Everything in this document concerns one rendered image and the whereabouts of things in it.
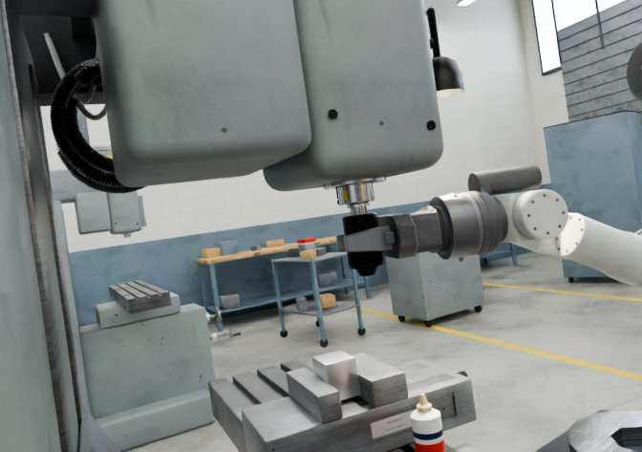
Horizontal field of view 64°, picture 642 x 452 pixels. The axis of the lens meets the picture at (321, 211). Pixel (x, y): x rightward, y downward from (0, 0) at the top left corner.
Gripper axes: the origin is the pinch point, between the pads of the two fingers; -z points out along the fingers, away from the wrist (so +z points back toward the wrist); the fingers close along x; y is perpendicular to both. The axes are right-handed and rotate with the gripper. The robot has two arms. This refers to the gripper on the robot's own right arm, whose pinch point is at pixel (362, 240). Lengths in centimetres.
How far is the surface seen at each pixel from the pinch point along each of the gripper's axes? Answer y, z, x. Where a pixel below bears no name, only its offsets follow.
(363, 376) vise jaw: 21.6, -0.3, -11.1
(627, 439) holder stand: 13.4, 7.4, 36.1
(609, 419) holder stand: 12.6, 7.3, 34.7
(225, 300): 88, -43, -582
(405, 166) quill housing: -8.5, 4.6, 7.8
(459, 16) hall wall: -310, 417, -784
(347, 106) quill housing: -15.8, -2.2, 11.0
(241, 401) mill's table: 32, -21, -43
